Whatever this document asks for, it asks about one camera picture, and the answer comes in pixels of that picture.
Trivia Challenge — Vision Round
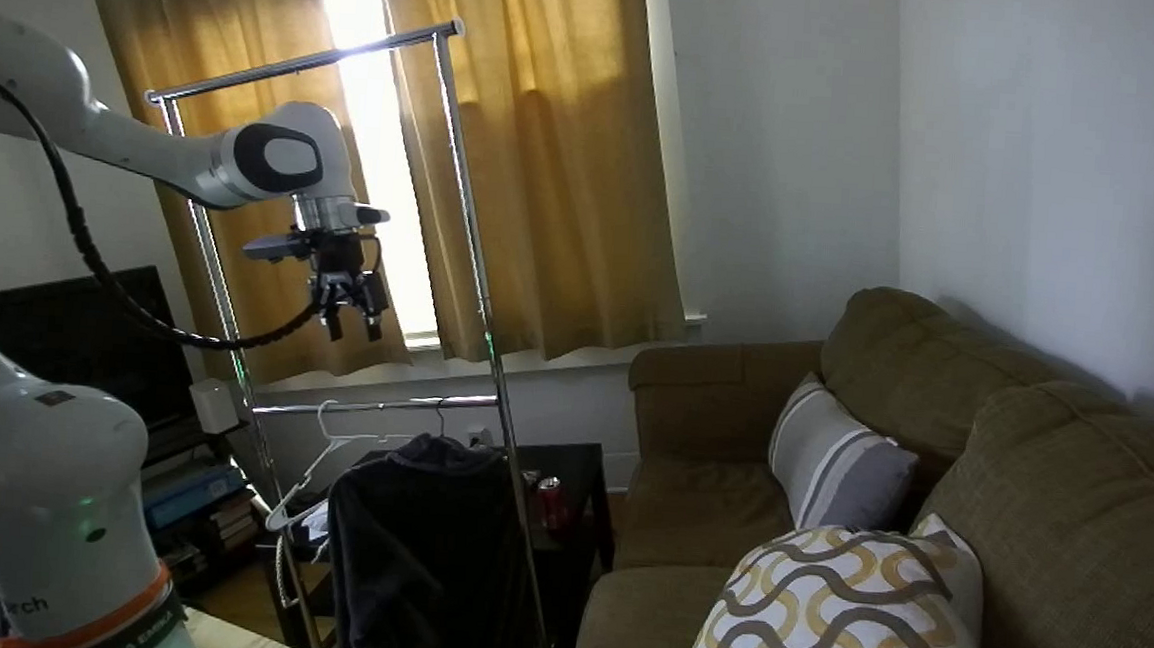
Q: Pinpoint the window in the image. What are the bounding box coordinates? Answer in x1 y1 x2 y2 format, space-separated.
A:
294 0 461 350

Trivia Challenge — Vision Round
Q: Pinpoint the olive green sofa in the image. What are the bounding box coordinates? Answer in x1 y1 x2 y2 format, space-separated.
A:
567 269 1154 648

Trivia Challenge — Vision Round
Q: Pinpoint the long metal rack rod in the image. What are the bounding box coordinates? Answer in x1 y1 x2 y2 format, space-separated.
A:
144 0 467 124

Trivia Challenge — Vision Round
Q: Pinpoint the dark robe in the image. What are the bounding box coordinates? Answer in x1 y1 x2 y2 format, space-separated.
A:
318 427 553 648

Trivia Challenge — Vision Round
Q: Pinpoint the wavy patterned pillow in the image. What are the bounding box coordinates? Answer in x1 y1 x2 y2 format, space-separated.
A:
676 497 1000 648

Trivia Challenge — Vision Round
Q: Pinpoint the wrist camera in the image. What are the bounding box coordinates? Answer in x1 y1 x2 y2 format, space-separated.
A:
241 228 321 268

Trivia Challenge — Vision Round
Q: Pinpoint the television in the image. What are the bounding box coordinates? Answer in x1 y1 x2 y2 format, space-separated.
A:
0 256 205 444

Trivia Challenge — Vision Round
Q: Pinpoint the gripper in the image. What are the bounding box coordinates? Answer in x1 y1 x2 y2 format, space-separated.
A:
306 229 396 347

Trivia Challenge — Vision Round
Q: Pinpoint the short metal rack rod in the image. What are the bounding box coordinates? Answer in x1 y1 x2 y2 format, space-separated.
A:
250 380 501 431

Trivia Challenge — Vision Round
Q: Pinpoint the red can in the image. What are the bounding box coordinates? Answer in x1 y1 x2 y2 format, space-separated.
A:
533 475 575 536

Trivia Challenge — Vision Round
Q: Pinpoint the metal clothes rack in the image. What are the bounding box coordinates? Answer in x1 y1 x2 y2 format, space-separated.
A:
110 0 598 648

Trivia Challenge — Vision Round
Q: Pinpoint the grey striped pillow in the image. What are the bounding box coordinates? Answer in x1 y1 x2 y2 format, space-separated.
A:
762 370 926 539

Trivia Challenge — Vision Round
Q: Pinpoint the stack of books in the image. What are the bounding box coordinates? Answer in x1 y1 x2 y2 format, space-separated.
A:
135 456 266 588

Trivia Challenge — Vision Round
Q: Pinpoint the small white box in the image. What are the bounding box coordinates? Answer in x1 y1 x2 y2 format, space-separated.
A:
186 376 243 438

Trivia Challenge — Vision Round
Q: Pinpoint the yellow curtain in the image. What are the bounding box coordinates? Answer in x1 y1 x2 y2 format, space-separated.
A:
59 0 434 396
349 0 709 376

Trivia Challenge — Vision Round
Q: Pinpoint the black side table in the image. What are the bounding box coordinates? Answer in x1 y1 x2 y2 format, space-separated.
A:
501 437 624 648

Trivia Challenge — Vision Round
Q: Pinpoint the white clothes hanger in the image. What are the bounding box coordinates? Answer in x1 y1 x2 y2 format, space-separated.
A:
262 395 415 545

